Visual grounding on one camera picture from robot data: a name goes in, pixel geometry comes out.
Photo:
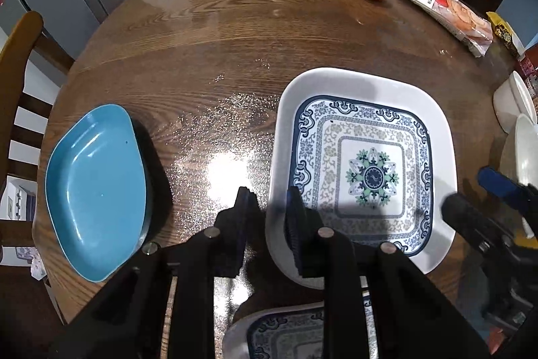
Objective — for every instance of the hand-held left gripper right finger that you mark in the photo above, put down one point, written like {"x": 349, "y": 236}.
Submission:
{"x": 294, "y": 241}

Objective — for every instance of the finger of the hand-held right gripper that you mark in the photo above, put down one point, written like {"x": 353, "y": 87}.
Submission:
{"x": 466, "y": 214}
{"x": 498, "y": 181}

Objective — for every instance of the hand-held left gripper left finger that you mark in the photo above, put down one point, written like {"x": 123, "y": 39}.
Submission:
{"x": 241, "y": 243}

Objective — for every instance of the wide white bowl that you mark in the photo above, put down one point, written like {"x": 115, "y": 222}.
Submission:
{"x": 525, "y": 151}

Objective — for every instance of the blue patterned square plate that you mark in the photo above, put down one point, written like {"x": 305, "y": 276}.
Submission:
{"x": 277, "y": 336}
{"x": 370, "y": 174}

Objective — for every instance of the deep white bowl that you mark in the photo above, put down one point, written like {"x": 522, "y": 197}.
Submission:
{"x": 513, "y": 98}

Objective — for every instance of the yellow snack packet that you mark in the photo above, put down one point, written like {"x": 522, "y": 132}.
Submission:
{"x": 506, "y": 33}

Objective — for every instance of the plain blue plate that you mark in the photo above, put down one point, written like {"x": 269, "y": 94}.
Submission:
{"x": 96, "y": 190}

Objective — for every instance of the white bread packet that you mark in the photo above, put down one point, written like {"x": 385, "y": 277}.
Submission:
{"x": 445, "y": 8}

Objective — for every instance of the wooden chair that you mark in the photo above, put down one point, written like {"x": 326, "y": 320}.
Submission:
{"x": 19, "y": 47}

